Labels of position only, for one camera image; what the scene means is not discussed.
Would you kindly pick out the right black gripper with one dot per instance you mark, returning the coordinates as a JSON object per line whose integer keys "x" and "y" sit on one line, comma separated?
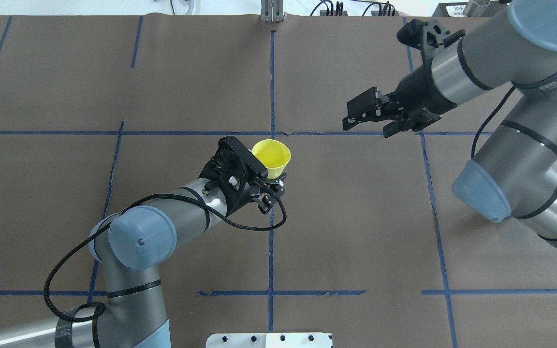
{"x": 417, "y": 96}

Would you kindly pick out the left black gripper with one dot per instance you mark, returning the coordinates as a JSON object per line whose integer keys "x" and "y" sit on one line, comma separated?
{"x": 238, "y": 199}

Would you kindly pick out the yellow plastic cup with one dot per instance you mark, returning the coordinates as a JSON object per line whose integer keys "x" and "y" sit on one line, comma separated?
{"x": 274, "y": 155}

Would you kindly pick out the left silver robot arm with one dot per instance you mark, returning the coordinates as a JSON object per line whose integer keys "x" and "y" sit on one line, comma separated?
{"x": 130, "y": 245}

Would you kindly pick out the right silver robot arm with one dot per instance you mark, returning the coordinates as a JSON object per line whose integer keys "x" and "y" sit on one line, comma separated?
{"x": 511, "y": 175}

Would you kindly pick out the brown paper table mat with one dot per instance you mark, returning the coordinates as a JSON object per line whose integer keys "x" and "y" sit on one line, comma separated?
{"x": 97, "y": 112}

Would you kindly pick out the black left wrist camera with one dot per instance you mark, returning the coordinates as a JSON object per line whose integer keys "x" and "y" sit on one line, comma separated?
{"x": 233, "y": 159}

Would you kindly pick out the aluminium frame post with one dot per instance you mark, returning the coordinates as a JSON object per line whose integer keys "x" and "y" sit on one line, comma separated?
{"x": 272, "y": 11}

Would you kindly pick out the white camera stand post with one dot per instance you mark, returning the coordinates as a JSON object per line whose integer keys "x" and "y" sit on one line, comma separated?
{"x": 270, "y": 340}

